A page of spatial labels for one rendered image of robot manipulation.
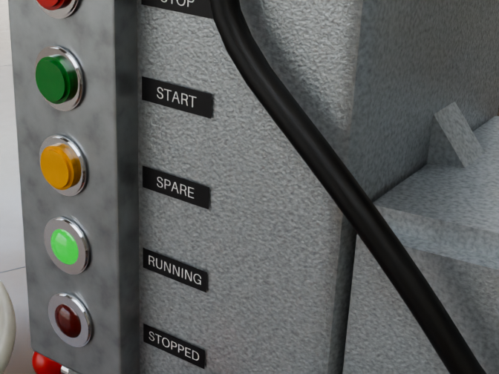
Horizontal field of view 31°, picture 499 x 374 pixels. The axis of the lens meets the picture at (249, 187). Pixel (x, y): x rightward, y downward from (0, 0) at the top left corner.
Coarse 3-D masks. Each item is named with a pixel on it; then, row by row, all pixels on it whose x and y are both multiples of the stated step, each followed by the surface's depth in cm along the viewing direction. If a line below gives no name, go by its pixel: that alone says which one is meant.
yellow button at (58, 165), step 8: (48, 152) 49; (56, 152) 49; (64, 152) 49; (40, 160) 50; (48, 160) 49; (56, 160) 49; (64, 160) 49; (72, 160) 49; (48, 168) 50; (56, 168) 49; (64, 168) 49; (72, 168) 49; (48, 176) 50; (56, 176) 49; (64, 176) 49; (72, 176) 49; (56, 184) 50; (64, 184) 49; (72, 184) 49
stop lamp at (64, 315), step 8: (64, 304) 54; (56, 312) 54; (64, 312) 53; (72, 312) 53; (56, 320) 54; (64, 320) 53; (72, 320) 53; (64, 328) 54; (72, 328) 53; (80, 328) 53; (72, 336) 54
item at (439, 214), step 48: (240, 48) 40; (288, 96) 40; (480, 144) 52; (336, 192) 40; (432, 192) 45; (480, 192) 45; (384, 240) 40; (432, 240) 42; (480, 240) 41; (384, 288) 43; (432, 288) 42; (480, 288) 40; (384, 336) 44; (432, 336) 40; (480, 336) 41
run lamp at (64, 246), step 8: (56, 232) 52; (64, 232) 51; (56, 240) 51; (64, 240) 51; (72, 240) 51; (56, 248) 52; (64, 248) 51; (72, 248) 51; (56, 256) 52; (64, 256) 52; (72, 256) 51
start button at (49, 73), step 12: (48, 60) 47; (60, 60) 47; (36, 72) 48; (48, 72) 47; (60, 72) 47; (36, 84) 48; (48, 84) 47; (60, 84) 47; (72, 84) 47; (48, 96) 48; (60, 96) 47
